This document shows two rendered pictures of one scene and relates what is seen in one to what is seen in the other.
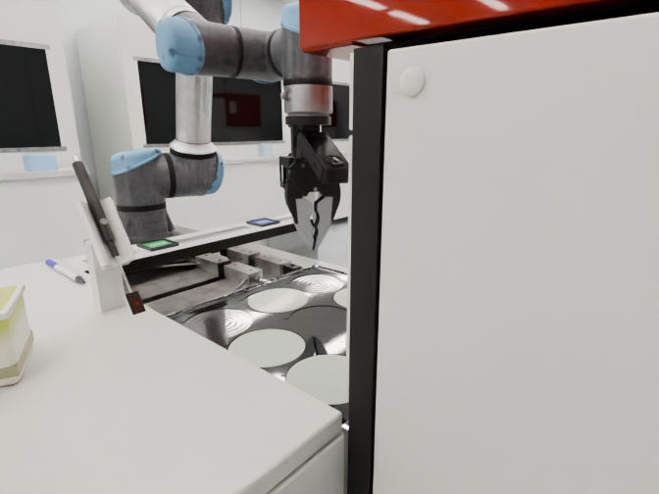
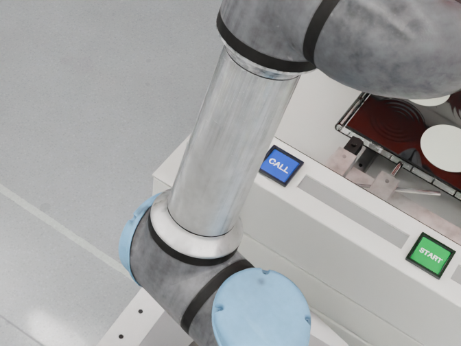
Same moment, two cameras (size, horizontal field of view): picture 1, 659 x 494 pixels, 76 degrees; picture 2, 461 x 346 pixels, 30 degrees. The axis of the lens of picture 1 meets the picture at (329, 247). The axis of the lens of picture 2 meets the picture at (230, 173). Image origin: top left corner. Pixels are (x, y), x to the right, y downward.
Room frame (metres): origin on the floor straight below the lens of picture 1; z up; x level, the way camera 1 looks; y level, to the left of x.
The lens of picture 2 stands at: (1.25, 0.91, 2.00)
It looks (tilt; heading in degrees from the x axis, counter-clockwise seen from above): 53 degrees down; 255
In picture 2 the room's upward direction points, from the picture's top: 10 degrees clockwise
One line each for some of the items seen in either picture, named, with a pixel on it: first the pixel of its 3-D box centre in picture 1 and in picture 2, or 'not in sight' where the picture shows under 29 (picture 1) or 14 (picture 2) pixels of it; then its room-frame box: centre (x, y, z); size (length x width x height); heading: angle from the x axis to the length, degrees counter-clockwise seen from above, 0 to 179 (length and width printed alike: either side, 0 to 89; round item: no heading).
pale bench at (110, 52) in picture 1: (207, 146); not in sight; (4.41, 1.25, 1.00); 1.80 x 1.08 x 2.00; 139
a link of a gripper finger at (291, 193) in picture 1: (299, 196); not in sight; (0.66, 0.05, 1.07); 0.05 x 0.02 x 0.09; 112
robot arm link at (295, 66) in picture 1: (305, 47); not in sight; (0.69, 0.04, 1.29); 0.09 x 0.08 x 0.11; 37
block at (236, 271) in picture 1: (242, 273); (377, 195); (0.80, 0.17, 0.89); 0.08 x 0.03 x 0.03; 49
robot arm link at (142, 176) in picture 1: (141, 175); (254, 331); (1.06, 0.47, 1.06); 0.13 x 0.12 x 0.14; 127
